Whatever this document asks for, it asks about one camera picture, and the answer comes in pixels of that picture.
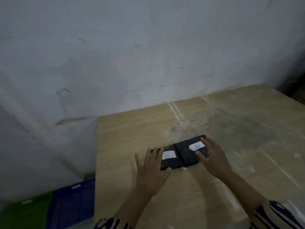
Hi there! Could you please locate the person's right hand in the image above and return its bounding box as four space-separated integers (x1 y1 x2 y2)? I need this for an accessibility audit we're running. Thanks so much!
196 137 234 180

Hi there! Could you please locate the person's left hand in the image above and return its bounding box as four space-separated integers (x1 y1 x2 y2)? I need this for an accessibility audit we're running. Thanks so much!
135 147 172 198

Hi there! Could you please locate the black block with curly mark label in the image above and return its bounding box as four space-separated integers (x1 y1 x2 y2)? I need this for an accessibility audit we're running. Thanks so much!
160 144 186 171

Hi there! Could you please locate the black block with angular mark label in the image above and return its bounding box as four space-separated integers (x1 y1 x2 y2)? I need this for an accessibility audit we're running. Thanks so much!
174 135 210 168

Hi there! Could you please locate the person's right forearm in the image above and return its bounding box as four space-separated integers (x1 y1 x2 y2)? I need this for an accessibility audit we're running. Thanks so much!
222 170 271 218

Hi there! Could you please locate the person's left forearm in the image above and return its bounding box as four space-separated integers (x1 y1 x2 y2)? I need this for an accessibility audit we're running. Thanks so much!
114 188 158 226

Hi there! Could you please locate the striped left sleeve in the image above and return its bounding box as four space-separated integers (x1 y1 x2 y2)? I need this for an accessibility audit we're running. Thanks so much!
94 217 133 229

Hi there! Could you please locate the striped sleeve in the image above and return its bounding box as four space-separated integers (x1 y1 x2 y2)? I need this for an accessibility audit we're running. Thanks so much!
94 217 133 229
248 200 305 229

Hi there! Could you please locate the blue plastic crate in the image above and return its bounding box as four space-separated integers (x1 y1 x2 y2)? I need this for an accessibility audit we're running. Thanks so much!
45 177 96 229

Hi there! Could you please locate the striped right sleeve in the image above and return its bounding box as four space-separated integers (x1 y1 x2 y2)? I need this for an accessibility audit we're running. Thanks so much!
248 200 305 229

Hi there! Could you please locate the green plastic crate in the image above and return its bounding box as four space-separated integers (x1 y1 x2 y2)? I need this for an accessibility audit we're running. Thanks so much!
0 191 54 229

